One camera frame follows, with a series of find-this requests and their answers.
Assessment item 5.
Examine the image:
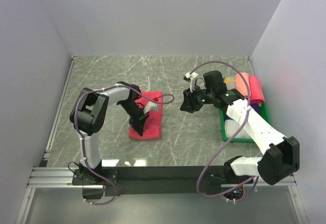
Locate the purple towel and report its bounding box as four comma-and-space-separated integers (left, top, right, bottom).
250, 103, 260, 112

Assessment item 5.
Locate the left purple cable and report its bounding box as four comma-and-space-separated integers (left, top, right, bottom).
73, 86, 175, 206

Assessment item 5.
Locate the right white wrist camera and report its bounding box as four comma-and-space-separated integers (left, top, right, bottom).
183, 72, 199, 92

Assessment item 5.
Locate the aluminium rail frame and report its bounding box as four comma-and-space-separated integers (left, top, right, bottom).
17, 162, 299, 223

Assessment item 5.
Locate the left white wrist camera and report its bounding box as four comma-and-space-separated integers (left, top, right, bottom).
143, 101, 161, 114

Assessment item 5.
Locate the pink rolled towel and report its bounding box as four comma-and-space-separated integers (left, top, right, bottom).
249, 75, 265, 104

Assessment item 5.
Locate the green plastic bin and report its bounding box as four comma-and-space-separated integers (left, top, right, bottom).
219, 77, 270, 143

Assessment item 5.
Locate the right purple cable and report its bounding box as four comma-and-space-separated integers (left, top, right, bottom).
189, 61, 258, 203

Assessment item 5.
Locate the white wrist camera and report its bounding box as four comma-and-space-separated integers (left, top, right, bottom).
183, 72, 199, 92
143, 101, 161, 114

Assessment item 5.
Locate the orange rolled towel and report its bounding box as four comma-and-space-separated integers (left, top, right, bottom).
235, 72, 251, 99

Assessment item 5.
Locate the purple cable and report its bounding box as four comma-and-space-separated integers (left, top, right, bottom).
189, 61, 258, 203
73, 86, 175, 206

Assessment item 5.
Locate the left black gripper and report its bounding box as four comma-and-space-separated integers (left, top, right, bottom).
119, 100, 150, 136

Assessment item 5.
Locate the black base beam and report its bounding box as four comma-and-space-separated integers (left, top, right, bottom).
72, 165, 253, 197

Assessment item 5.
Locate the white rolled towel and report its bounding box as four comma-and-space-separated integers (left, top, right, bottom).
224, 119, 251, 139

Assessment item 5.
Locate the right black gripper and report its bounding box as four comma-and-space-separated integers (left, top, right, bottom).
179, 83, 214, 114

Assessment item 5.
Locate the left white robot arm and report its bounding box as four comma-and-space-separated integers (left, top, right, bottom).
70, 81, 149, 184

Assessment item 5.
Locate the red towel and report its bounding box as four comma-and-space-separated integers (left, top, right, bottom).
129, 91, 163, 141

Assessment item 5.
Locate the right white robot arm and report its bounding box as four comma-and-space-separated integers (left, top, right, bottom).
180, 70, 300, 185

